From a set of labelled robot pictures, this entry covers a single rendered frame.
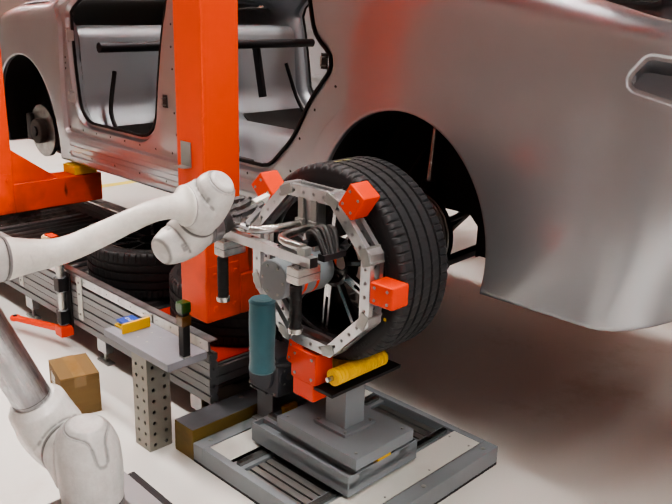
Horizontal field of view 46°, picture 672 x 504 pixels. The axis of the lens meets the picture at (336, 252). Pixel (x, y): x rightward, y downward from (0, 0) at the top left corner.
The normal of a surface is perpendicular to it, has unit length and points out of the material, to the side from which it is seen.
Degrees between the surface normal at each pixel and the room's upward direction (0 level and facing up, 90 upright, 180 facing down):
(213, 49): 90
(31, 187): 90
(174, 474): 0
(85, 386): 90
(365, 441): 0
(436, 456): 0
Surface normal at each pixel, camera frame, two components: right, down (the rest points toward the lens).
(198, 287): -0.70, 0.20
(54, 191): 0.71, 0.23
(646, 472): 0.03, -0.95
